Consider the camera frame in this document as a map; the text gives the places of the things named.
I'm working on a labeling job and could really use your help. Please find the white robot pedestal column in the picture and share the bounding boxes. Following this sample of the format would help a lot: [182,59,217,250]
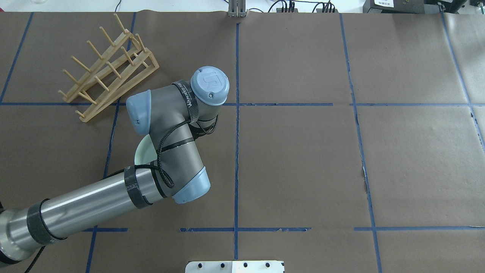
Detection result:
[185,260,285,273]

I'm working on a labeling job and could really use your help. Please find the wooden dish rack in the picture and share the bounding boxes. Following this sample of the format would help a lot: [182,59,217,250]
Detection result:
[59,14,160,122]

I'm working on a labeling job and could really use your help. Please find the pale green plate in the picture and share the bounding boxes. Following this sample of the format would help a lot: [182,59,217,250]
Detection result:
[135,135,157,165]

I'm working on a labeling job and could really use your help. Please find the aluminium frame post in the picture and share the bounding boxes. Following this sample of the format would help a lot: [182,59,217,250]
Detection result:
[225,0,247,18]

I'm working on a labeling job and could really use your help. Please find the black computer box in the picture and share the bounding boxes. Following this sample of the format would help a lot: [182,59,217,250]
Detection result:
[362,0,440,14]

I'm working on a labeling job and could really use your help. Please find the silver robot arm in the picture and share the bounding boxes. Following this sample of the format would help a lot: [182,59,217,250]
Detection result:
[1,66,230,267]

